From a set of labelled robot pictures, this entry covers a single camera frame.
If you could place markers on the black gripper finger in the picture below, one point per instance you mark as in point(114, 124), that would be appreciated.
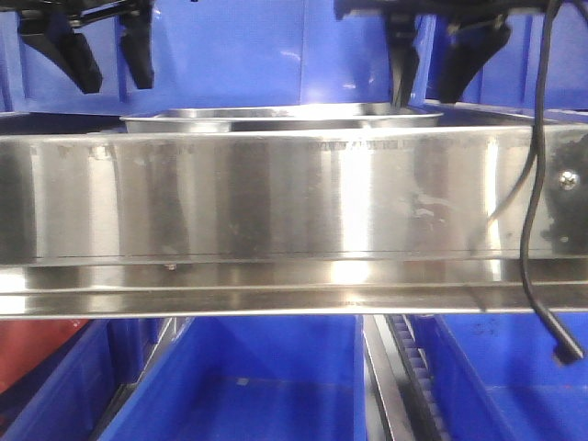
point(471, 45)
point(401, 33)
point(135, 43)
point(51, 34)

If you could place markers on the silver metal tray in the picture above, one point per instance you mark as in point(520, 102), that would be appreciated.
point(326, 116)

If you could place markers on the upper right blue bin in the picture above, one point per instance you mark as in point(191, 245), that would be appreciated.
point(508, 78)

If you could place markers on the blue bin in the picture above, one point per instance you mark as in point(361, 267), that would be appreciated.
point(66, 396)
point(495, 377)
point(212, 54)
point(298, 377)
point(508, 78)

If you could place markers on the upper middle blue bin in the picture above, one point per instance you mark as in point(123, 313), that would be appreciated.
point(212, 54)

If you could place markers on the red object in bin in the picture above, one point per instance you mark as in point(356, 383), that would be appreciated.
point(26, 343)

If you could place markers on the black roller track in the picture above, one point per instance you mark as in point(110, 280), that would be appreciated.
point(416, 387)

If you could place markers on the lower right blue bin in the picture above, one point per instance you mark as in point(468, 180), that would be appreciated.
point(495, 377)

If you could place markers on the lower middle blue bin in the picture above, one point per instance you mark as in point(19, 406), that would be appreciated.
point(298, 377)

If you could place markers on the lower left blue bin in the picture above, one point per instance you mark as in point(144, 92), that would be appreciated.
point(66, 396)

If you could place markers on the stainless steel shelf rail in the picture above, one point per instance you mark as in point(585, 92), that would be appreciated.
point(329, 221)

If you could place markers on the rail screw right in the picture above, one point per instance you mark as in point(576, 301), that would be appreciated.
point(568, 180)

